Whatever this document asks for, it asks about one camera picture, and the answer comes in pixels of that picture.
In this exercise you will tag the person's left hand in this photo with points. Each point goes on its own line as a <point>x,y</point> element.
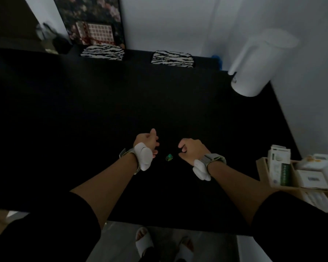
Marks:
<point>144,140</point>

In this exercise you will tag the person's right hand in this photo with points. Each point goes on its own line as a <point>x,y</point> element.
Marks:
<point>194,151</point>

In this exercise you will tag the person's left thumb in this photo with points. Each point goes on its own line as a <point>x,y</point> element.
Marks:
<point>153,133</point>

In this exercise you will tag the person's right thumb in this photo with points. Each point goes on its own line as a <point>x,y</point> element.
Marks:
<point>182,143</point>

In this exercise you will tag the person's left forearm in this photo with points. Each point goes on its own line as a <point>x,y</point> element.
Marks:
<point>109,185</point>

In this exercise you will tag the person's right forearm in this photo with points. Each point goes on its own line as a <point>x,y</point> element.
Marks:
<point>235,185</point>

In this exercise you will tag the small green object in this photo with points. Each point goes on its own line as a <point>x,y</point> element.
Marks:
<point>168,157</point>

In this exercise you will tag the white left wrist tracker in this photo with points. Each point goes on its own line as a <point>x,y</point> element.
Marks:
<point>143,156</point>

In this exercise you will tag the white wrist tracker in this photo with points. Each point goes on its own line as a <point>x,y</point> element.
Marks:
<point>205,166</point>
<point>143,156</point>

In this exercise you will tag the white right wrist tracker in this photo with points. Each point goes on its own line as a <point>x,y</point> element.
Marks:
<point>205,166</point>

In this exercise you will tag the zebra striped chair cushion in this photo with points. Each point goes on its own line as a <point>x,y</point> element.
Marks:
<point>172,59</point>
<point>102,52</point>

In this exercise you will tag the wooden organiser tray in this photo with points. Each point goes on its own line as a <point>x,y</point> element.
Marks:
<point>265,174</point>

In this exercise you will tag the blue object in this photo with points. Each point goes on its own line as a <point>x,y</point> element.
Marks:
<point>216,61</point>

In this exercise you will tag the tall white box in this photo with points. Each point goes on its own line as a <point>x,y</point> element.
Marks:
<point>276,166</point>

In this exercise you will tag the white left slipper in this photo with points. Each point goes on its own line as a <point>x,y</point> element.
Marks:
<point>144,242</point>

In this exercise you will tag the white slipper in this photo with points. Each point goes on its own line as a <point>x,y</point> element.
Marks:
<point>144,242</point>
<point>185,251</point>

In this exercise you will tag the dark green packet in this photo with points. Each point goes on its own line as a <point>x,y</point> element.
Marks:
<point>285,174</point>

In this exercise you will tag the white right slipper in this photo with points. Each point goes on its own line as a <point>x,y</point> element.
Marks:
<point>185,251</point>

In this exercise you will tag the white cylindrical appliance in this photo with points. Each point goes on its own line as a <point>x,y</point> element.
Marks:
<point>259,62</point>

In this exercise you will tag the red checkered gift box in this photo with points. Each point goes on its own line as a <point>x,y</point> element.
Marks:
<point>97,33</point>

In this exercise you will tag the white packet with yellow print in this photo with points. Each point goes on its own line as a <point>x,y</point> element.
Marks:
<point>314,160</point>

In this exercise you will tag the flat white box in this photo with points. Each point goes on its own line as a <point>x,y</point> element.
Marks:
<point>313,179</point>

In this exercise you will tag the dark bag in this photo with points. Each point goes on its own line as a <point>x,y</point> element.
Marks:
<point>53,38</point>

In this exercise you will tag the dark floral picture panel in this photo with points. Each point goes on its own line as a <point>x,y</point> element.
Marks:
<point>87,10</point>

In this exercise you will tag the black right sleeve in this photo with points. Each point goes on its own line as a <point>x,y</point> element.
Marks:
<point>298,229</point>

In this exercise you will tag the black sleeve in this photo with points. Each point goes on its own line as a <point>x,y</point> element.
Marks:
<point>298,229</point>
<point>43,231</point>

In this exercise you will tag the black left sleeve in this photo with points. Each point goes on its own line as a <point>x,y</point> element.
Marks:
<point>43,231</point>

